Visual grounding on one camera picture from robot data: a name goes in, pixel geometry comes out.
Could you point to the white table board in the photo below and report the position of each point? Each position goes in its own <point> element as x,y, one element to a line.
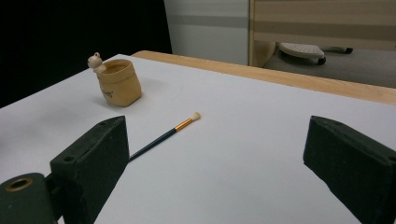
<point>233,140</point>

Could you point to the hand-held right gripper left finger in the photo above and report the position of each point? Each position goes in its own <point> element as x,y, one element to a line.
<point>93,161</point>

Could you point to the tan pen holder with figurine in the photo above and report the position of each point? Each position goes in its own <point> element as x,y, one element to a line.
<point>120,85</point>

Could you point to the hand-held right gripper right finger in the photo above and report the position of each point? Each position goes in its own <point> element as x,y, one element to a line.
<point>351,155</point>

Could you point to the white cabinet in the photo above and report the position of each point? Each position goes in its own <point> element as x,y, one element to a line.
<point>208,37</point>

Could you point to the black curtain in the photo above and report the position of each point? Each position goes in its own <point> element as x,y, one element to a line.
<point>62,31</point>

